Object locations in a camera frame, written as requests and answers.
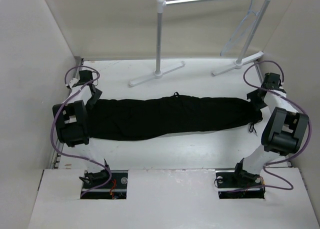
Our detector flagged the white metal clothes rack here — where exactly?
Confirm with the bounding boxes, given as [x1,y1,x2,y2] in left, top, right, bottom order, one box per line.
[128,0,272,87]

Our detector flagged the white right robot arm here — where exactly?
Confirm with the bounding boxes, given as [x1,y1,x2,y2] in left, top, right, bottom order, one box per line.
[231,73,310,187]

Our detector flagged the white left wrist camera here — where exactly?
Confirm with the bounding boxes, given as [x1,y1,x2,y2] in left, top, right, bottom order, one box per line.
[65,78,79,89]

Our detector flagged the light blue clothes hanger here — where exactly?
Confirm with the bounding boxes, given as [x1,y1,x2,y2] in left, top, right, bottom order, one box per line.
[219,0,260,56]

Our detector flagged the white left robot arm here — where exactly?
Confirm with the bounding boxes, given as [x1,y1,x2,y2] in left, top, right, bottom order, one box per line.
[50,65,112,193]

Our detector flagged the black trousers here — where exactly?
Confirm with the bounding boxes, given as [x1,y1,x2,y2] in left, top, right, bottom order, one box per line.
[87,92,263,141]

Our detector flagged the left aluminium table rail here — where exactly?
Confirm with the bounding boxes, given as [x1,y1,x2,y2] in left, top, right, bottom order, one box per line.
[48,55,85,170]

